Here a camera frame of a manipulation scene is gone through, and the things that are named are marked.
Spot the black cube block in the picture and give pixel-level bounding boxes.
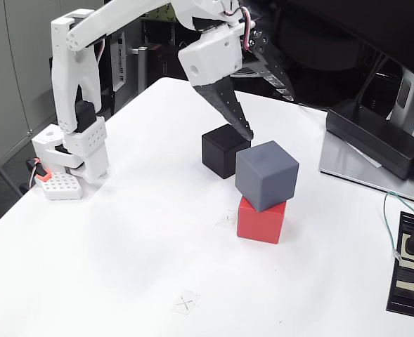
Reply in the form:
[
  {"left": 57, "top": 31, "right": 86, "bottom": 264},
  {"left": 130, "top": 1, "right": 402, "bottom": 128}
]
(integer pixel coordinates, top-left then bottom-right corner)
[{"left": 202, "top": 123, "right": 252, "bottom": 180}]

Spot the grey cube block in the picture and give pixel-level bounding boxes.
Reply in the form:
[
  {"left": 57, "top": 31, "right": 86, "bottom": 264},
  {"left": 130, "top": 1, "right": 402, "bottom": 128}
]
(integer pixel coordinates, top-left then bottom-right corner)
[{"left": 235, "top": 140, "right": 300, "bottom": 213}]

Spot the black box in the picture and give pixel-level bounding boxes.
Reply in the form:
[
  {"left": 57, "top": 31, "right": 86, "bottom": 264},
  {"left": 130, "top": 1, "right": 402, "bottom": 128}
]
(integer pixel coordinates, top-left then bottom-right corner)
[{"left": 146, "top": 44, "right": 195, "bottom": 85}]

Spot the green board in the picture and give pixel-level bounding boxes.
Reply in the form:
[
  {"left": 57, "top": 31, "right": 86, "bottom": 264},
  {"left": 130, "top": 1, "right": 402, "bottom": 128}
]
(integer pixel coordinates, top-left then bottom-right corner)
[{"left": 145, "top": 7, "right": 176, "bottom": 22}]

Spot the grey computer case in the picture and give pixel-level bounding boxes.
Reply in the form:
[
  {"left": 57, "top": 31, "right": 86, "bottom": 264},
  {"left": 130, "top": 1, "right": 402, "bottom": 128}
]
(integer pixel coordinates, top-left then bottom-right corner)
[{"left": 110, "top": 20, "right": 128, "bottom": 94}]

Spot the black monitor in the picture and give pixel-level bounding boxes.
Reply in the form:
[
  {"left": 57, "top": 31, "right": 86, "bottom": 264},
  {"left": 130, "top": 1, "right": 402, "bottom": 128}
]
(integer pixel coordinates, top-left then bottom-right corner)
[{"left": 283, "top": 0, "right": 414, "bottom": 85}]

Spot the red cube block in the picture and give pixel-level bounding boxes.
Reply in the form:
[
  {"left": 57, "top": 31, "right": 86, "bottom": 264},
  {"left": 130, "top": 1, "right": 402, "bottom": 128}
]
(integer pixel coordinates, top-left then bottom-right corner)
[{"left": 237, "top": 195, "right": 287, "bottom": 245}]

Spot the silver monitor stand base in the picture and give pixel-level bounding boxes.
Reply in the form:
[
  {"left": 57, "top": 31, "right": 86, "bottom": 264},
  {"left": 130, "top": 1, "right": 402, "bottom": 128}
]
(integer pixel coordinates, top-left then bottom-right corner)
[{"left": 318, "top": 129, "right": 414, "bottom": 206}]

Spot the black power adapter brick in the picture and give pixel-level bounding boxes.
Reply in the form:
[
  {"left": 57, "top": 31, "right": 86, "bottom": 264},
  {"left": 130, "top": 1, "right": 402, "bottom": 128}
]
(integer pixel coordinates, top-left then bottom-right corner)
[{"left": 325, "top": 98, "right": 414, "bottom": 180}]

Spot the silver monitor stand neck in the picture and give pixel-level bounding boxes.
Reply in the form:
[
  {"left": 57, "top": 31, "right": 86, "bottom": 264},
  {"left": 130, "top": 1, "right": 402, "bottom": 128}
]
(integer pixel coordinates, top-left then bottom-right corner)
[{"left": 389, "top": 66, "right": 414, "bottom": 131}]

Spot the black power strip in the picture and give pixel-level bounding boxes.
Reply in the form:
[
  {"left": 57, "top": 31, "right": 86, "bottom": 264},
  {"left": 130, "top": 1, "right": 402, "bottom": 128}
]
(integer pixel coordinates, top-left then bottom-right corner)
[{"left": 385, "top": 210, "right": 414, "bottom": 318}]

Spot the orange cable connector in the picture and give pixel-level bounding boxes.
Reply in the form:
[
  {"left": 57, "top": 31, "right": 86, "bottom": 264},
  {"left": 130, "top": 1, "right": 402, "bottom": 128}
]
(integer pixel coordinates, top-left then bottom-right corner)
[{"left": 25, "top": 157, "right": 51, "bottom": 182}]

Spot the green wire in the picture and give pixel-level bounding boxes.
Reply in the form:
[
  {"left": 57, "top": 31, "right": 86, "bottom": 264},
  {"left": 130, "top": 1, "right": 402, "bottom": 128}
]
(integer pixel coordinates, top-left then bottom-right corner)
[{"left": 382, "top": 191, "right": 414, "bottom": 260}]

